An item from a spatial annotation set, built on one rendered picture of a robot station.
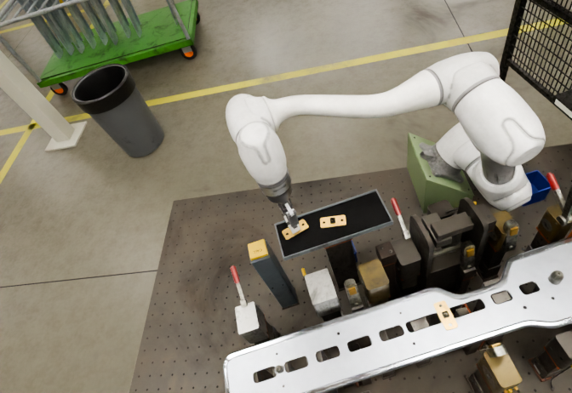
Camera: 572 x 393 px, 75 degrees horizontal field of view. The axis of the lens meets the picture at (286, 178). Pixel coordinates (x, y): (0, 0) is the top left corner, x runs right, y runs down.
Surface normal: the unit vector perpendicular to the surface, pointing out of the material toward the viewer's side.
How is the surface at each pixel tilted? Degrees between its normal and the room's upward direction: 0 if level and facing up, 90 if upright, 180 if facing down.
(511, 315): 0
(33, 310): 0
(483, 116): 52
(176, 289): 0
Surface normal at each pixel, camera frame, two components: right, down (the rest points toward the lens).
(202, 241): -0.23, -0.61
